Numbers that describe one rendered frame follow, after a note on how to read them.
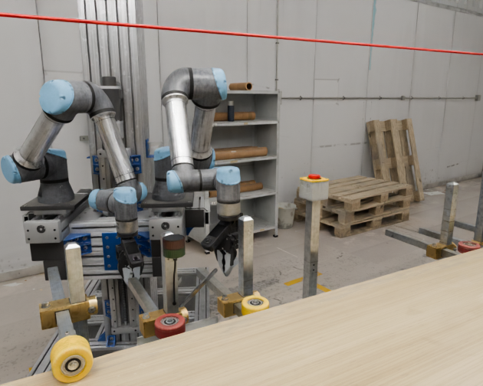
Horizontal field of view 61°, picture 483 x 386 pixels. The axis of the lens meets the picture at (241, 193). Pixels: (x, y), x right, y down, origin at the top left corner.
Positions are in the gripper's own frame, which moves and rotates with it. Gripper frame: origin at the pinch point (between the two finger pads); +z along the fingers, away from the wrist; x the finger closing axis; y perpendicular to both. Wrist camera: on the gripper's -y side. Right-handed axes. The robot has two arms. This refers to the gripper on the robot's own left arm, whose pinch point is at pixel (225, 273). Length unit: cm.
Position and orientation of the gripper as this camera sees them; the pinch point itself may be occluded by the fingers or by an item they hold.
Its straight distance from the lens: 138.2
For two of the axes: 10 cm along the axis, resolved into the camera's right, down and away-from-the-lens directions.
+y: 6.6, -1.7, 7.3
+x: -7.5, -1.5, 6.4
